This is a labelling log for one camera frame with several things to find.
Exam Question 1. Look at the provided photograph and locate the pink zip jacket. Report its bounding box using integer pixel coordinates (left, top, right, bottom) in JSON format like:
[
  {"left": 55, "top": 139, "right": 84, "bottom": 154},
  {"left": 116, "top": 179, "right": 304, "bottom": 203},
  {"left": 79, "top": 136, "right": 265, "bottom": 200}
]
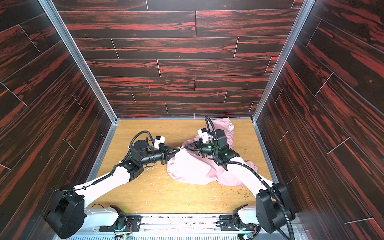
[{"left": 167, "top": 118, "right": 245, "bottom": 187}]

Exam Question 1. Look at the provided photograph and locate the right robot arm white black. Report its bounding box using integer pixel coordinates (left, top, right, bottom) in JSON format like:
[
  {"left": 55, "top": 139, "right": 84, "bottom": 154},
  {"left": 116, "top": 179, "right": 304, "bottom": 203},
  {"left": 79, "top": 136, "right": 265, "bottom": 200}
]
[{"left": 184, "top": 129, "right": 296, "bottom": 240}]

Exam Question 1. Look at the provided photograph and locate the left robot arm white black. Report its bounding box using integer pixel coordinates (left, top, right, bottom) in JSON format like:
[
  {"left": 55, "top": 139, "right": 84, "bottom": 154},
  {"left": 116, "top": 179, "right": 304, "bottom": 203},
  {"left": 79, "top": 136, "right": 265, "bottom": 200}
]
[{"left": 42, "top": 140, "right": 180, "bottom": 239}]

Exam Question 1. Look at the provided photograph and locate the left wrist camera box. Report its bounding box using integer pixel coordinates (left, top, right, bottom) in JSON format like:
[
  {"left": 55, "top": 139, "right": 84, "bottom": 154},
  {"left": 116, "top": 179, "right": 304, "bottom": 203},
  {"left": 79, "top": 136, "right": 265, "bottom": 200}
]
[{"left": 153, "top": 136, "right": 165, "bottom": 150}]

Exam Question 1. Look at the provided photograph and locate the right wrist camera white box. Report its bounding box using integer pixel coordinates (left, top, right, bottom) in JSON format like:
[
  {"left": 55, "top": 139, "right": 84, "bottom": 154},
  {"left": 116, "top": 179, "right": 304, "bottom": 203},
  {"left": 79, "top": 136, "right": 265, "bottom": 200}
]
[{"left": 198, "top": 128, "right": 211, "bottom": 144}]

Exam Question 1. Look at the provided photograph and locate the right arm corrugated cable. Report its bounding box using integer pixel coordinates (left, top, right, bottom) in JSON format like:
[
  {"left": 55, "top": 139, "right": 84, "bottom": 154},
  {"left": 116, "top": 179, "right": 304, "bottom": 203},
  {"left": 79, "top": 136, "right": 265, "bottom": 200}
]
[{"left": 204, "top": 116, "right": 296, "bottom": 240}]

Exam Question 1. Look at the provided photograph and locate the aluminium front rail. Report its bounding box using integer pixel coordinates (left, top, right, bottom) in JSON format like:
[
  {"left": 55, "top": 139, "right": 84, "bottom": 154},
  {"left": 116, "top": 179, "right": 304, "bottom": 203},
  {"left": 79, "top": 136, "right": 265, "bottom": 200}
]
[{"left": 53, "top": 213, "right": 310, "bottom": 240}]

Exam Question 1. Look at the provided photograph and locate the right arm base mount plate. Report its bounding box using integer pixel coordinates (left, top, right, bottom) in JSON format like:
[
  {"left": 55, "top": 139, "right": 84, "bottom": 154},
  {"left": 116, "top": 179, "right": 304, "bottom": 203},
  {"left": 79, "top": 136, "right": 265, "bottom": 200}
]
[{"left": 216, "top": 214, "right": 260, "bottom": 232}]

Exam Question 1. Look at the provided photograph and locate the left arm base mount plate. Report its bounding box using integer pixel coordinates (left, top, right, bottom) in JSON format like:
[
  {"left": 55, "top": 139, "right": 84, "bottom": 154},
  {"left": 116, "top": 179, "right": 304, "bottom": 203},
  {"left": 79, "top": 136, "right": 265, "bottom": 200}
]
[{"left": 99, "top": 215, "right": 142, "bottom": 233}]

